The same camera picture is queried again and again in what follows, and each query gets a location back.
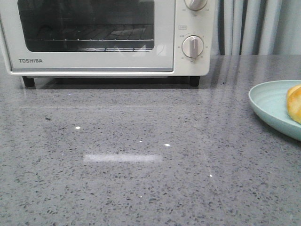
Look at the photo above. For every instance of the white Toshiba toaster oven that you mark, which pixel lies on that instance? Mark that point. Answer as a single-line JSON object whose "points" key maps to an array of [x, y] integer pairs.
{"points": [[187, 23]]}

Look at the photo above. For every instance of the black right oven foot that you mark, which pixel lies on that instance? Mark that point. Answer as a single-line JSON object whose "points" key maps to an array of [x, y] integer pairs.
{"points": [[194, 81]]}

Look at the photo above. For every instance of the lower oven timer knob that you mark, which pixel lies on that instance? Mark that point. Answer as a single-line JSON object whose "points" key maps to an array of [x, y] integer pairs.
{"points": [[192, 46]]}

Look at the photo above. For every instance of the grey curtain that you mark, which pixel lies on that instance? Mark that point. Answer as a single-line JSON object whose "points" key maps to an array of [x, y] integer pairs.
{"points": [[257, 27]]}

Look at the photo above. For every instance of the black left oven foot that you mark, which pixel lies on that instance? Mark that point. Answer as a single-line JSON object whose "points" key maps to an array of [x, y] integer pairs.
{"points": [[28, 82]]}

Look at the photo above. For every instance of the light green plate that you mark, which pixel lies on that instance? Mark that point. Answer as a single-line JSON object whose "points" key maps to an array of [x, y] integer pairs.
{"points": [[268, 100]]}

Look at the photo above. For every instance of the metal wire oven rack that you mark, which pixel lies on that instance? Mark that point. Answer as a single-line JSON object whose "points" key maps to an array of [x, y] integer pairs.
{"points": [[92, 38]]}

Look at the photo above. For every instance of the golden croissant bread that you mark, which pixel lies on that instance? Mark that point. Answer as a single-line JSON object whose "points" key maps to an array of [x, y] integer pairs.
{"points": [[293, 103]]}

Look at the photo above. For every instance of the glass oven door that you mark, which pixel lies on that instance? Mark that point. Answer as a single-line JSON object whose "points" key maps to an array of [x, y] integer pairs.
{"points": [[20, 18]]}

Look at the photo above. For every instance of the black oven foot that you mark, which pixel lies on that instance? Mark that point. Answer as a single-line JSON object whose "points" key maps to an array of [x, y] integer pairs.
{"points": [[28, 82], [194, 81]]}

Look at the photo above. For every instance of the upper oven knob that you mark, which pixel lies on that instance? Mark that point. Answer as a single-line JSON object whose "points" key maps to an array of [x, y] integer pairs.
{"points": [[195, 5]]}

